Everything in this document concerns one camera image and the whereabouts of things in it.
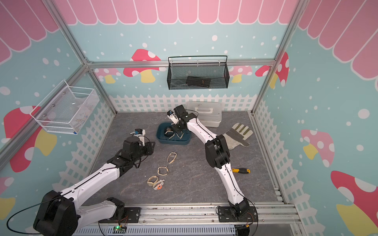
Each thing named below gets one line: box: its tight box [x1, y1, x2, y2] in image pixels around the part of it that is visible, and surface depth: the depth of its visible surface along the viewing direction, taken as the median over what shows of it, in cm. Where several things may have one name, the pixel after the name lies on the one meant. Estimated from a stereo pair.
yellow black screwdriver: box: [231, 167, 251, 174], surface depth 89 cm
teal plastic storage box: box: [156, 122, 191, 146], surface depth 107 cm
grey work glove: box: [222, 122, 254, 150], surface depth 109 cm
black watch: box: [164, 126, 175, 137], surface depth 108 cm
